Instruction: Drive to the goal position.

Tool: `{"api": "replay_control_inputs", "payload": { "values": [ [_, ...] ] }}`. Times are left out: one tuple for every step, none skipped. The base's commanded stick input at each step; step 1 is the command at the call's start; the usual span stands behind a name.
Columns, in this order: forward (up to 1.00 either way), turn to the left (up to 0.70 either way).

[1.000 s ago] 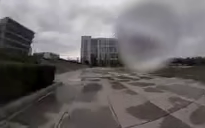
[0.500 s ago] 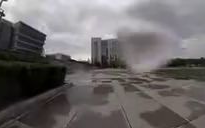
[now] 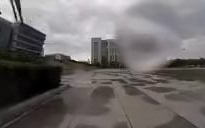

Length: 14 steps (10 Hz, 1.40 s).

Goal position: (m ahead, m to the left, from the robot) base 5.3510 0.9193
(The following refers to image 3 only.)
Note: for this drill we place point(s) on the distant row of trees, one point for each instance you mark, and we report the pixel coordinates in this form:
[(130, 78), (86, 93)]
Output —
[(186, 62)]

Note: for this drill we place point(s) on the crane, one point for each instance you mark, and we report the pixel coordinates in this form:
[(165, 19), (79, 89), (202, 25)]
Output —
[(13, 10)]

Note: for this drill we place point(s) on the grey building with horizontal bands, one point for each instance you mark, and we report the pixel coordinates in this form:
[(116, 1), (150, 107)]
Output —
[(23, 40)]

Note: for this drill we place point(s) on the grey stone kerb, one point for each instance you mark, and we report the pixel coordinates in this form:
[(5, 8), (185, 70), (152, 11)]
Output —
[(26, 104)]

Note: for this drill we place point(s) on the low grey building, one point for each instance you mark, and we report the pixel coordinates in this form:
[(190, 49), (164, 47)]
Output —
[(57, 57)]

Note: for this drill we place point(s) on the white tall building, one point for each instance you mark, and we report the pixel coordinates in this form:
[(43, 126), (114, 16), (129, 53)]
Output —
[(101, 50)]

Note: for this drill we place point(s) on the grey stone slab pavement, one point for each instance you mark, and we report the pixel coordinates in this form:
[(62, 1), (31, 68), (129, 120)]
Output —
[(123, 100)]

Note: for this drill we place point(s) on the dark trimmed hedge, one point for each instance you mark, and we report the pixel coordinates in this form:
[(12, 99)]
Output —
[(20, 80)]

